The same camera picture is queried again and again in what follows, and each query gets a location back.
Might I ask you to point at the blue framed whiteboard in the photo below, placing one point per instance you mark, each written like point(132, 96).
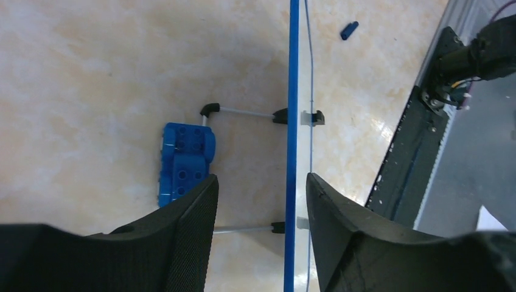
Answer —
point(298, 268)

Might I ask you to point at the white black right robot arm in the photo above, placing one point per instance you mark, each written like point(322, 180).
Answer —
point(453, 65)

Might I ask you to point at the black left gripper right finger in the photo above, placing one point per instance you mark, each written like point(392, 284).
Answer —
point(356, 249)

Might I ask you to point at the blue marker cap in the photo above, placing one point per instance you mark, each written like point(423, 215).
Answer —
point(348, 30)

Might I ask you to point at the blue toy car block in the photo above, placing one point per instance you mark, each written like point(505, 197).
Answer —
point(186, 154)

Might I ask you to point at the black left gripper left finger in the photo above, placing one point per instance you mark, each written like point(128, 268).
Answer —
point(166, 250)

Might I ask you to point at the black whiteboard foot clip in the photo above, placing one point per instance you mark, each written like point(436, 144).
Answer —
point(312, 119)
point(302, 223)

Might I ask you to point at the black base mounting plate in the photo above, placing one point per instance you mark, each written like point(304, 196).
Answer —
point(405, 172)

